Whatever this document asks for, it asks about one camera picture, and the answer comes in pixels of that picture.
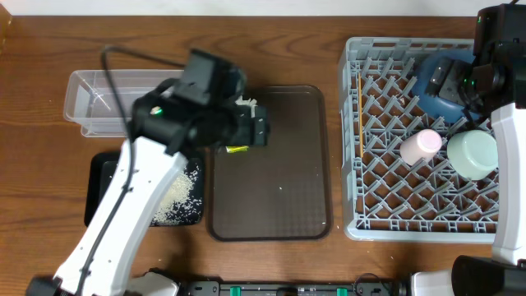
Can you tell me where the dark blue plate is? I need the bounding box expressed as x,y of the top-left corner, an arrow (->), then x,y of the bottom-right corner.
412,49 -> 482,123

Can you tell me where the white tissue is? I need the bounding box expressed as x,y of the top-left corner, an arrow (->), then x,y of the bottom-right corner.
235,95 -> 257,118

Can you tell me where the green yellow snack wrapper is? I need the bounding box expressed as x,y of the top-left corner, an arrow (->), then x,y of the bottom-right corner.
225,146 -> 249,154

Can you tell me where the pink white cup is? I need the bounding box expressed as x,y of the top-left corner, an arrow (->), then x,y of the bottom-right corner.
399,129 -> 442,165

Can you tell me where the mint green bowl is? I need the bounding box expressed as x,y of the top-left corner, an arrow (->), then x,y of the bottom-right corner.
446,130 -> 498,181

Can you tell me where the wooden chopstick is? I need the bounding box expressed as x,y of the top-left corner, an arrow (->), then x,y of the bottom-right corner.
358,72 -> 364,158

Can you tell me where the pile of white rice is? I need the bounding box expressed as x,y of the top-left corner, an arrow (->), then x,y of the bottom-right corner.
151,158 -> 205,226

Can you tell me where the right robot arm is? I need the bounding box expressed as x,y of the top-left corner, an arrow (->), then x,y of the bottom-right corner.
406,1 -> 525,295

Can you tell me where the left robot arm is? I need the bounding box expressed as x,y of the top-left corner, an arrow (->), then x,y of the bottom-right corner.
26,49 -> 269,295

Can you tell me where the grey dishwasher rack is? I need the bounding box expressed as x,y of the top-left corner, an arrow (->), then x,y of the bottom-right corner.
338,37 -> 499,244

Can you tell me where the black waste tray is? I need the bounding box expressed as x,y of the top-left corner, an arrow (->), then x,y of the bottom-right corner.
84,151 -> 205,226

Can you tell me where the clear plastic bin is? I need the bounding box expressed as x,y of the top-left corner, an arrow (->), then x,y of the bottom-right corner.
63,69 -> 182,138

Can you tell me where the brown serving tray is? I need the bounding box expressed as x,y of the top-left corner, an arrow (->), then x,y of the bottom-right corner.
206,86 -> 332,242

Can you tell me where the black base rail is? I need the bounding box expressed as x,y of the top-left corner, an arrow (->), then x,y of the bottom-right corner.
178,280 -> 412,296

